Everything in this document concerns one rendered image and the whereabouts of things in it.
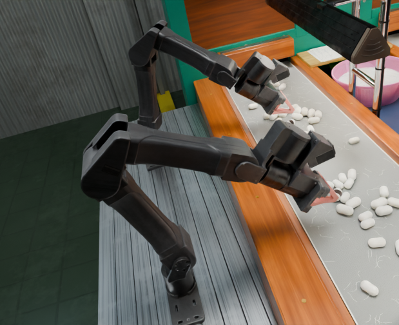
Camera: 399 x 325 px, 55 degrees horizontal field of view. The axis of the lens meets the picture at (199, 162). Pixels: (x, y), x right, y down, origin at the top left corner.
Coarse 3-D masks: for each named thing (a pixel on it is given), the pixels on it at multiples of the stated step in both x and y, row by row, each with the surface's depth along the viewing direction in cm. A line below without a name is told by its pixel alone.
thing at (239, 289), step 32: (160, 128) 151; (192, 128) 146; (160, 192) 118; (192, 192) 115; (224, 192) 112; (128, 224) 109; (192, 224) 104; (224, 224) 101; (128, 256) 99; (224, 256) 93; (128, 288) 90; (160, 288) 89; (224, 288) 85; (256, 288) 84; (128, 320) 83; (160, 320) 82; (224, 320) 79; (256, 320) 78
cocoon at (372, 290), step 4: (360, 284) 71; (364, 284) 70; (368, 284) 70; (372, 284) 70; (364, 288) 70; (368, 288) 69; (372, 288) 69; (376, 288) 69; (368, 292) 69; (372, 292) 69; (376, 292) 68
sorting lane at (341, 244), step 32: (288, 64) 159; (288, 96) 137; (320, 96) 133; (256, 128) 124; (320, 128) 116; (352, 128) 113; (352, 160) 102; (384, 160) 99; (352, 192) 92; (320, 224) 86; (352, 224) 84; (384, 224) 82; (320, 256) 79; (352, 256) 77; (384, 256) 76; (352, 288) 72; (384, 288) 70; (384, 320) 65
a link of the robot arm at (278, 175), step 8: (272, 160) 71; (280, 160) 71; (272, 168) 71; (280, 168) 72; (288, 168) 73; (264, 176) 72; (272, 176) 72; (280, 176) 72; (288, 176) 73; (264, 184) 74; (272, 184) 73; (280, 184) 73
